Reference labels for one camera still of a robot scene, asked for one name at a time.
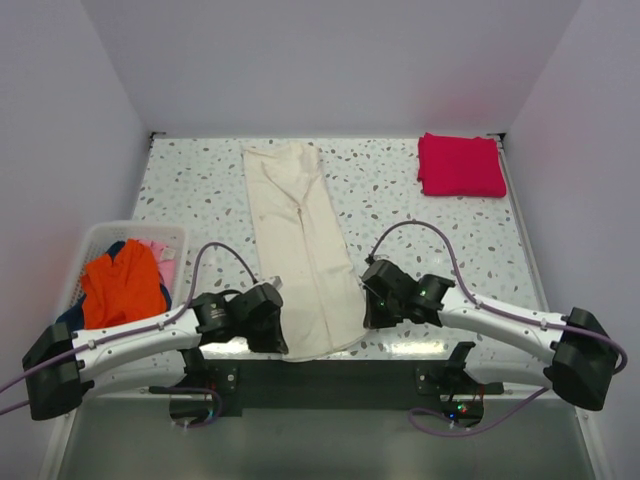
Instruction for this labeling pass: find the cream white t-shirt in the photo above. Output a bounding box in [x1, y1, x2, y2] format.
[243, 142, 366, 362]

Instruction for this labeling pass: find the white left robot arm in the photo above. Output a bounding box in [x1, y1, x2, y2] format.
[22, 283, 288, 421]

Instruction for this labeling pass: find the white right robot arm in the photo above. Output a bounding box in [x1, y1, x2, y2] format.
[362, 259, 622, 411]

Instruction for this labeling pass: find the pink t-shirt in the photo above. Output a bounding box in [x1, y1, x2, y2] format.
[138, 239, 176, 292]

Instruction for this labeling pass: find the orange t-shirt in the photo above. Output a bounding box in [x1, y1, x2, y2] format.
[81, 239, 171, 330]

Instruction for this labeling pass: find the folded magenta t-shirt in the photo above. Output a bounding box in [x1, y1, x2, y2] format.
[417, 133, 507, 198]

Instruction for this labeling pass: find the white plastic laundry basket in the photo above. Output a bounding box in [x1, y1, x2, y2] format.
[54, 220, 190, 318]

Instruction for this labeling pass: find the navy blue t-shirt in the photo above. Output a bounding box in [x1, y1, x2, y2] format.
[56, 240, 172, 331]

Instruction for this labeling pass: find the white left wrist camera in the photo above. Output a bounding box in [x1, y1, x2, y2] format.
[264, 276, 283, 290]

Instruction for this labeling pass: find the aluminium frame rail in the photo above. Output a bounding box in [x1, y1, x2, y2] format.
[82, 385, 590, 418]

